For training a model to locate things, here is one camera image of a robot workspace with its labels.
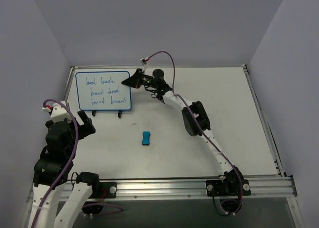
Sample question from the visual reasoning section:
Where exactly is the blue framed small whiteboard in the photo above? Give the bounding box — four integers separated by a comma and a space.
75, 71, 132, 111

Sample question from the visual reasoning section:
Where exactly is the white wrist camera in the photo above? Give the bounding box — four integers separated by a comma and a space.
140, 57, 149, 73
42, 103, 72, 123

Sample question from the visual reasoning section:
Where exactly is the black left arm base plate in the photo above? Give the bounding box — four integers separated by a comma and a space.
90, 182, 117, 199

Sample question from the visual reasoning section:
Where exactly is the wire whiteboard stand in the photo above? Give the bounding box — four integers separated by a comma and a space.
91, 110, 123, 118

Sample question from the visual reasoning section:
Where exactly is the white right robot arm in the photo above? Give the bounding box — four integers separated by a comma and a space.
122, 69, 243, 199

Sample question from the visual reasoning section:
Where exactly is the aluminium front rail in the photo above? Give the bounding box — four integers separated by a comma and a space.
100, 175, 297, 202

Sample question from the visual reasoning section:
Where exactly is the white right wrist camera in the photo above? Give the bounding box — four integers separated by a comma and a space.
140, 57, 149, 73

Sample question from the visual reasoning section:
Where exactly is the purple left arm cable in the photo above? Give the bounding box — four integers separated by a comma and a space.
29, 98, 124, 228

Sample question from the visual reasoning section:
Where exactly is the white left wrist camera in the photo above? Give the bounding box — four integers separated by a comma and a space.
42, 103, 72, 123

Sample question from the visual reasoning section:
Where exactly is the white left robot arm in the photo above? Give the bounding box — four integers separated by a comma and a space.
28, 110, 101, 228

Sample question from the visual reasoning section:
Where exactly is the blue bone shaped eraser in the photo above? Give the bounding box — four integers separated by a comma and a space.
141, 131, 151, 146

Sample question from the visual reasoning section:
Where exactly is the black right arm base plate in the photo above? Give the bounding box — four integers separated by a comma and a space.
205, 179, 252, 197

